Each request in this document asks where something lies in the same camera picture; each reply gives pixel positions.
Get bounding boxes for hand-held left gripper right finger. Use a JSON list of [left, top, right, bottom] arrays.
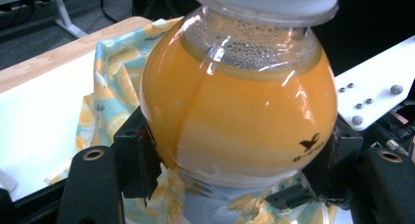
[[302, 116, 364, 200]]

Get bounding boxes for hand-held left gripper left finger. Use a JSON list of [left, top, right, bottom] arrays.
[[114, 106, 162, 201]]

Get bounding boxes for lemon print cloth bag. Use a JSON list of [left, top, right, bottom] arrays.
[[45, 17, 341, 224]]

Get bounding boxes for orange juice bottle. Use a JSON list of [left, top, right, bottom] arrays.
[[140, 0, 343, 190]]

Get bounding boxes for white metal stand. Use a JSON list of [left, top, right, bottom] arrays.
[[0, 0, 88, 40]]

